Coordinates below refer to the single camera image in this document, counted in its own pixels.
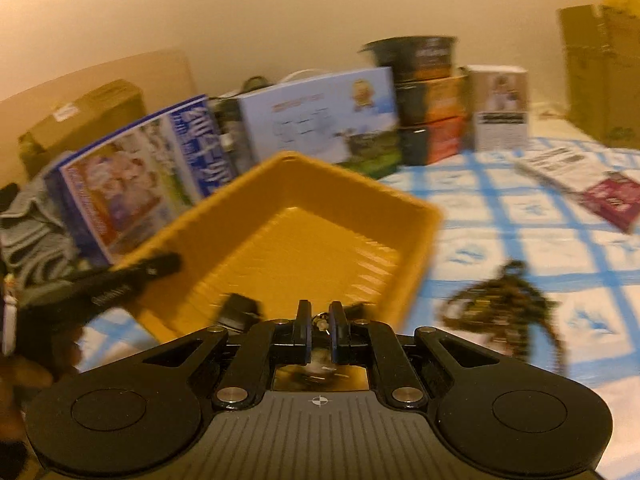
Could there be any orange black noodle box upper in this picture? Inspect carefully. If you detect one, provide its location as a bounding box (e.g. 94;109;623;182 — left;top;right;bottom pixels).
395;76;466;127

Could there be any blue cow milk gift box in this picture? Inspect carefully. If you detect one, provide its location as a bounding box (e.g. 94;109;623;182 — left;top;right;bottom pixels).
232;67;401;179

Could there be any brown cardboard box left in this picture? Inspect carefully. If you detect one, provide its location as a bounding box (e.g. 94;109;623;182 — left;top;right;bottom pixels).
18;79;146;180

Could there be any black instant noodle bowl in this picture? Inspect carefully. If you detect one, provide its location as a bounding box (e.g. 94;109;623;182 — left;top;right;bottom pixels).
360;36;457;84

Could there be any grey knitted cloth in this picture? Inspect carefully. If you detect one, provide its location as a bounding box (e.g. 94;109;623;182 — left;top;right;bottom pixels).
1;174;90;290

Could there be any dark wooden bead necklace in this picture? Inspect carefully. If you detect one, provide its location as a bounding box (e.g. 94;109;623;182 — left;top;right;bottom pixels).
434;258;569;376

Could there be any white product box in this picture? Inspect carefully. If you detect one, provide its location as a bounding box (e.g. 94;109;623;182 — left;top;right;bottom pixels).
462;65;529;152

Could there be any colourful cartoon milk carton box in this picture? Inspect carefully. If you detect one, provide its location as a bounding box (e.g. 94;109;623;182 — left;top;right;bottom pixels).
44;96;236;266

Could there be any orange black noodle box lower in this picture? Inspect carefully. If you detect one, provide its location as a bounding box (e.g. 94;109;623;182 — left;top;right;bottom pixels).
399;116;466;166

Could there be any yellow plastic tray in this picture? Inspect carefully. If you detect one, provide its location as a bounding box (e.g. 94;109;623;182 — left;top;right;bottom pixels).
122;152;444;342

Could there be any person's left hand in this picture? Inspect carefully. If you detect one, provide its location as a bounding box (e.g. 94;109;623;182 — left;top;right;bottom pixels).
1;326;84;443

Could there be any orange black noodle box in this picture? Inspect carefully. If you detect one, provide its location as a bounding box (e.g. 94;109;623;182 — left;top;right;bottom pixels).
395;76;466;127
399;116;466;166

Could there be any large brown cardboard box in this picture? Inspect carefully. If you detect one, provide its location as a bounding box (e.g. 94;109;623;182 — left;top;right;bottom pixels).
558;6;639;150

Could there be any dark bottle behind boxes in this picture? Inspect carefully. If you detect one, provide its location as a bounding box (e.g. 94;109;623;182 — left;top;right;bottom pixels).
214;98;256;174

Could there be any blue white checkered bedsheet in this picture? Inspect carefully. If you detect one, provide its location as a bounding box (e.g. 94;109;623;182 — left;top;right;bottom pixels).
82;152;639;479

